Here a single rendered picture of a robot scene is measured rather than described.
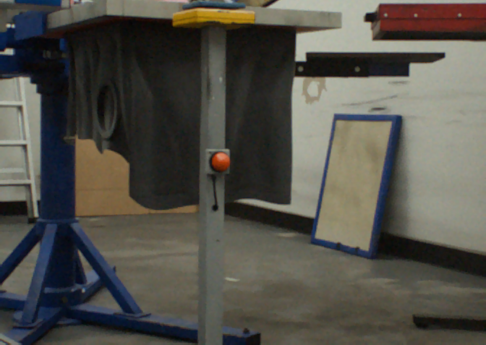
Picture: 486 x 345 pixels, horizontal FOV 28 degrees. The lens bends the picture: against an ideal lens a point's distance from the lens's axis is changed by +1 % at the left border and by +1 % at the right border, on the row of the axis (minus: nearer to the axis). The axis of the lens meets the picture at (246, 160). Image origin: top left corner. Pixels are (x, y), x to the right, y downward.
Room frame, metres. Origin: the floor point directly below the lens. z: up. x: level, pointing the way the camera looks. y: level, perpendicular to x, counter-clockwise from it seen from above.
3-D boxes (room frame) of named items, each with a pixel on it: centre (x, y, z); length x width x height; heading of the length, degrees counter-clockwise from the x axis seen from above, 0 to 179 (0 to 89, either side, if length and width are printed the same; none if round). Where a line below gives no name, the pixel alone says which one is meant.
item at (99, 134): (2.45, 0.35, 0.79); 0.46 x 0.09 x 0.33; 26
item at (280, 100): (2.31, 0.08, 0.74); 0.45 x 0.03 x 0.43; 116
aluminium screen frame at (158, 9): (2.58, 0.21, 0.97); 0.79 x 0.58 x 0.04; 26
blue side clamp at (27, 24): (2.67, 0.57, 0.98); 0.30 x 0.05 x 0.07; 26
